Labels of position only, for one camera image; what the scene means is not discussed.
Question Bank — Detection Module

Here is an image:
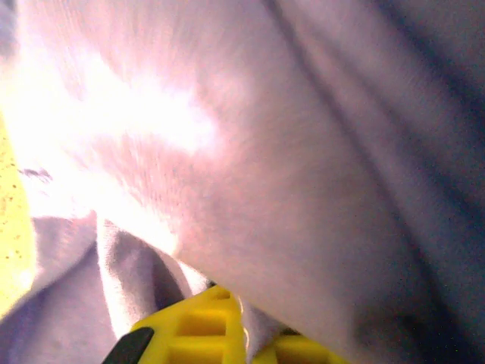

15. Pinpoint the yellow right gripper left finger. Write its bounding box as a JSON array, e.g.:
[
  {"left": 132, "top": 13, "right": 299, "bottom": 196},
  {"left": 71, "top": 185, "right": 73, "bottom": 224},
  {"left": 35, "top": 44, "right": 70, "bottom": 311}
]
[{"left": 101, "top": 284, "right": 248, "bottom": 364}]

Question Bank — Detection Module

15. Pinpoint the purple t-shirt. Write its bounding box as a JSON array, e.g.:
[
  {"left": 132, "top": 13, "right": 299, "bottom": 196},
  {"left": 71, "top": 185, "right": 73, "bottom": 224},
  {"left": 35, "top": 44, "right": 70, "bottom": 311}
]
[{"left": 0, "top": 0, "right": 485, "bottom": 364}]

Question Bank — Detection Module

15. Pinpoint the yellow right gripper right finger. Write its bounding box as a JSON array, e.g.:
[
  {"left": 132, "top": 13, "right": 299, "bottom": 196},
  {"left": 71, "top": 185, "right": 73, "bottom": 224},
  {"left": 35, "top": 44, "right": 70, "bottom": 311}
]
[{"left": 252, "top": 330, "right": 352, "bottom": 364}]

